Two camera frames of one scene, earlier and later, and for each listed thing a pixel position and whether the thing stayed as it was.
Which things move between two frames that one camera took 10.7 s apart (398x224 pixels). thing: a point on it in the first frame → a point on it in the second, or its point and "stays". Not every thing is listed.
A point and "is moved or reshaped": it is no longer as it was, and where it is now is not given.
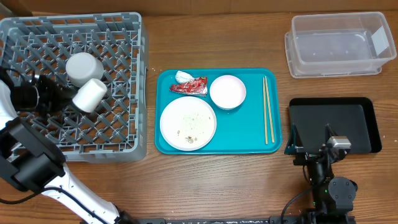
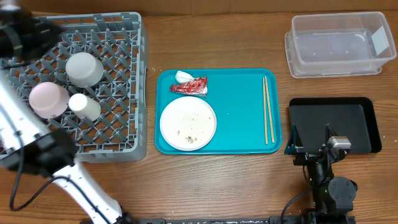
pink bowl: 227,92 is moved or reshaped
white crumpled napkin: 182,77 stays
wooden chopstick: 265,112 stays
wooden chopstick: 269,111 stays
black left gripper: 59,93 → 46,32
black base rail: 245,220 stays
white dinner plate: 188,123 stays
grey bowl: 81,68 stays
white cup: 89,95 is moved or reshaped
